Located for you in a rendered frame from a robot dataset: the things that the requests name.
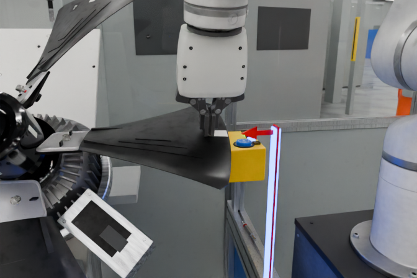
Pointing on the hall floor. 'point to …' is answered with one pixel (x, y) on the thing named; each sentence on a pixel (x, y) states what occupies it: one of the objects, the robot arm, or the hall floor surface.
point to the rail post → (229, 255)
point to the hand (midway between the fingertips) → (208, 121)
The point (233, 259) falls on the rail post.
